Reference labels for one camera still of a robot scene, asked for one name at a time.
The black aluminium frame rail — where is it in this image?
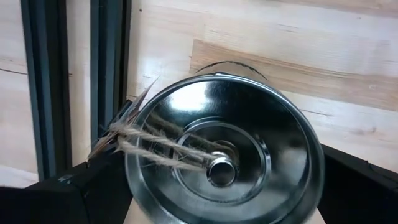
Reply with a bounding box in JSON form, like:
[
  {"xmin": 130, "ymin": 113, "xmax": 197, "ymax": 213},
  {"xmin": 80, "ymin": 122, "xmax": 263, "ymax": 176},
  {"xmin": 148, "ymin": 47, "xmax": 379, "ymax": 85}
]
[
  {"xmin": 20, "ymin": 0, "xmax": 73, "ymax": 181},
  {"xmin": 90, "ymin": 0, "xmax": 133, "ymax": 147}
]

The heart label candle tin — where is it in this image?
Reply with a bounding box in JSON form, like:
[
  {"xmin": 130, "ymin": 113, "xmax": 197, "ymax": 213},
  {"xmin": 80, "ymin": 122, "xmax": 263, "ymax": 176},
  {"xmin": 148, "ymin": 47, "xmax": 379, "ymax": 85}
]
[{"xmin": 86, "ymin": 72, "xmax": 326, "ymax": 224}]

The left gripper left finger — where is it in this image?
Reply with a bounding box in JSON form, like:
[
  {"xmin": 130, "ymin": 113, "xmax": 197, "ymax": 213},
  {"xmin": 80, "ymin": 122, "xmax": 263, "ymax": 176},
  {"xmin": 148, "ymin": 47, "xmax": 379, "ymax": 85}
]
[{"xmin": 0, "ymin": 99, "xmax": 135, "ymax": 224}]

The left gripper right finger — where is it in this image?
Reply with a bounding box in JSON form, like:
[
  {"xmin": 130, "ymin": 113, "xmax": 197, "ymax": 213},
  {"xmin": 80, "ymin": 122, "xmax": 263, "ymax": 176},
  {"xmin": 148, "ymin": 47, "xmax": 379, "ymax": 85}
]
[{"xmin": 316, "ymin": 144, "xmax": 398, "ymax": 224}]

